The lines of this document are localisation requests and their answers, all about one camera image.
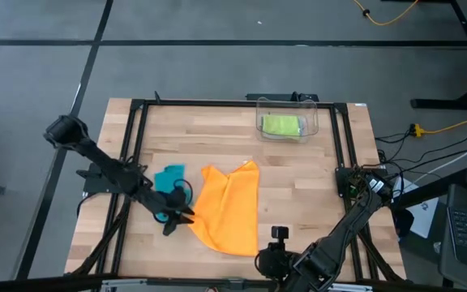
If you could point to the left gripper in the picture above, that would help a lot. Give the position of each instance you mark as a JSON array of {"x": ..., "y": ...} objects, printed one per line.
[{"x": 172, "y": 204}]

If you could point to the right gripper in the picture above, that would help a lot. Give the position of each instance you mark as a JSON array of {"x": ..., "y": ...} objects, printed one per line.
[{"x": 276, "y": 261}]

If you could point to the teal microfiber towel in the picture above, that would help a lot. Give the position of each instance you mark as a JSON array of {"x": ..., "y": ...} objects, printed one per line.
[{"x": 168, "y": 176}]

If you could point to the orange microfiber towel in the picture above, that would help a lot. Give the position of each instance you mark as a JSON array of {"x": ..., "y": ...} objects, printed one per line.
[{"x": 229, "y": 211}]

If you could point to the lime green microfiber towel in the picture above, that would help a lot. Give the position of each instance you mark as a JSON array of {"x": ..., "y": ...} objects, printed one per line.
[{"x": 280, "y": 125}]

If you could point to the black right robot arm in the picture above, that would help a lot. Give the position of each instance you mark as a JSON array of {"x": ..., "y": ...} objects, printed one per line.
[{"x": 347, "y": 227}]

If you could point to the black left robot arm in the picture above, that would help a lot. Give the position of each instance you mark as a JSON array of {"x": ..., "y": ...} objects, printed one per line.
[{"x": 104, "y": 162}]

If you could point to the black front crossbar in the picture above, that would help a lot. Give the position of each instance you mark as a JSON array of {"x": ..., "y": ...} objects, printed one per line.
[{"x": 176, "y": 282}]

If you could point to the clear plastic bin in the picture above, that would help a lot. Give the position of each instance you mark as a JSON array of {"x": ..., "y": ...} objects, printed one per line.
[{"x": 312, "y": 121}]

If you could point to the white paper sheet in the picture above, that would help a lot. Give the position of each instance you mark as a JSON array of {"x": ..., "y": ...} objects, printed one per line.
[{"x": 424, "y": 215}]

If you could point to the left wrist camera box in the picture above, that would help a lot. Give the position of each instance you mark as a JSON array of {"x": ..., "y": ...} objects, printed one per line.
[{"x": 170, "y": 228}]

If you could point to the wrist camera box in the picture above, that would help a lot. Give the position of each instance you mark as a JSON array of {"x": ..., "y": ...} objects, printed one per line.
[
  {"x": 280, "y": 233},
  {"x": 170, "y": 228}
]

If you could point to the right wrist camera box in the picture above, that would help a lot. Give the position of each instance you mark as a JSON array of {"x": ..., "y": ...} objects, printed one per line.
[{"x": 280, "y": 233}]

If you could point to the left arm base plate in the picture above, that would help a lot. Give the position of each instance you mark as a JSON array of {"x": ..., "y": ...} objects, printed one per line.
[{"x": 91, "y": 184}]

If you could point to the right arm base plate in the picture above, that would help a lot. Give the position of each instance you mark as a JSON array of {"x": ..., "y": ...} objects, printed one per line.
[{"x": 341, "y": 178}]

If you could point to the black aluminium table frame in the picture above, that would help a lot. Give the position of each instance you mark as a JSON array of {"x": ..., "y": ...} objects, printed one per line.
[{"x": 237, "y": 102}]

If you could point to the black desk frame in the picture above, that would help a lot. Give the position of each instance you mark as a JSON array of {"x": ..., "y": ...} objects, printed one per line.
[{"x": 440, "y": 103}]

